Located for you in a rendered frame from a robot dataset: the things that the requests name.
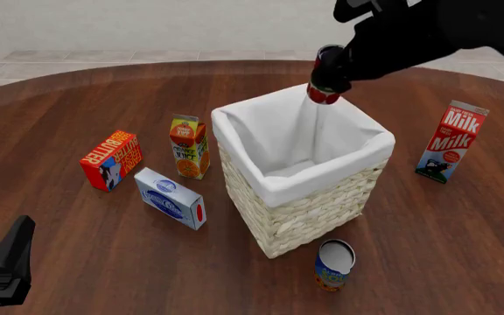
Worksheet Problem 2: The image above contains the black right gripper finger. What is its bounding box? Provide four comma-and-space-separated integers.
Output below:
310, 47, 358, 95

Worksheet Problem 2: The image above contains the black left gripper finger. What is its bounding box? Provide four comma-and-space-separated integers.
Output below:
0, 214, 37, 282

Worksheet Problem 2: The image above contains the red tomato sauce can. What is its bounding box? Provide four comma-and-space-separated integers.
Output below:
306, 44, 346, 106

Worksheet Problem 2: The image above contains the white woven basket with liner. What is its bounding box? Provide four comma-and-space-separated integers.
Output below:
210, 82, 396, 260

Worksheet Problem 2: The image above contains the red butter box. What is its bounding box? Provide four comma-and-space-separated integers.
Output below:
79, 129, 144, 193

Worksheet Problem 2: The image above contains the red white milk carton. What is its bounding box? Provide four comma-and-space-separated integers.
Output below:
415, 99, 491, 185

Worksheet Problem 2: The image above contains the orange juice carton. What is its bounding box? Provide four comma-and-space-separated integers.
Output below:
169, 113, 212, 181

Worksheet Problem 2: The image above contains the blue white cream cheese box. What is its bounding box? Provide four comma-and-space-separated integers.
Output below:
133, 166, 207, 231

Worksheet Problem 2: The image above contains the blue alphabet soup can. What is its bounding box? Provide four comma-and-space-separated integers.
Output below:
313, 238, 357, 293

